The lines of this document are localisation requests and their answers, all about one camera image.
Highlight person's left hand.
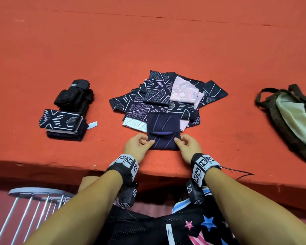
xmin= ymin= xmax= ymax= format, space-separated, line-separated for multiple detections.
xmin=124 ymin=134 xmax=155 ymax=164

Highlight person's right hand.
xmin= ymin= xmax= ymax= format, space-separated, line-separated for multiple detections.
xmin=174 ymin=134 xmax=203 ymax=165

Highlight navy purple-striped sock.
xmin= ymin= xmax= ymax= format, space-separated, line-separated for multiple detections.
xmin=146 ymin=113 xmax=182 ymax=151

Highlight person's left forearm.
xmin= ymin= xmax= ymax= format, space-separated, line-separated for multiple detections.
xmin=23 ymin=169 xmax=124 ymax=245

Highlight person's right forearm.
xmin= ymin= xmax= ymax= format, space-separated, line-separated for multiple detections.
xmin=203 ymin=167 xmax=306 ymax=245

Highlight white patterned sock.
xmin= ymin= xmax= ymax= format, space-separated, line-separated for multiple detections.
xmin=122 ymin=117 xmax=148 ymax=133

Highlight pile of dark patterned socks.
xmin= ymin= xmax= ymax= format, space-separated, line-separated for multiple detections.
xmin=109 ymin=70 xmax=228 ymax=128

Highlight pink patterned sock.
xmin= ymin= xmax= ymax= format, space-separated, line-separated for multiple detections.
xmin=169 ymin=76 xmax=205 ymax=109

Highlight person's leg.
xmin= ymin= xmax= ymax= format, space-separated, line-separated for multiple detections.
xmin=78 ymin=176 xmax=100 ymax=194

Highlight folded dark purple sock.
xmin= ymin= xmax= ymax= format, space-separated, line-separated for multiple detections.
xmin=46 ymin=118 xmax=89 ymax=142

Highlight black star-print mesh shorts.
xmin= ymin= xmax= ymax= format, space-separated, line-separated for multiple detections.
xmin=94 ymin=187 xmax=241 ymax=245

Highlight stack of folded black socks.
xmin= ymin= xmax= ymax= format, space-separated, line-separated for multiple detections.
xmin=53 ymin=79 xmax=95 ymax=117

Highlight folded navy white-patterned sock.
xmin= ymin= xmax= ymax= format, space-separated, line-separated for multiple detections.
xmin=39 ymin=109 xmax=83 ymax=132

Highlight dark brown cloth bag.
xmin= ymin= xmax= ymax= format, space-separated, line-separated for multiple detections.
xmin=255 ymin=84 xmax=306 ymax=165

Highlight right wrist camera with markers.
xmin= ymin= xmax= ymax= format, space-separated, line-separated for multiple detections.
xmin=186 ymin=153 xmax=221 ymax=205

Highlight wrist camera with markers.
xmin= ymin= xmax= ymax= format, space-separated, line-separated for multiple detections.
xmin=186 ymin=153 xmax=221 ymax=205
xmin=106 ymin=154 xmax=140 ymax=208

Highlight left wrist camera with markers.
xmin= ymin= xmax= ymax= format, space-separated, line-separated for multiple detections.
xmin=106 ymin=154 xmax=140 ymax=208

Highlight thin black cable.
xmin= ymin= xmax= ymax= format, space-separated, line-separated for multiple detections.
xmin=219 ymin=166 xmax=254 ymax=180

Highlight white metal wire stool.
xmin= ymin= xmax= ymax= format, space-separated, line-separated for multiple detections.
xmin=0 ymin=187 xmax=76 ymax=245

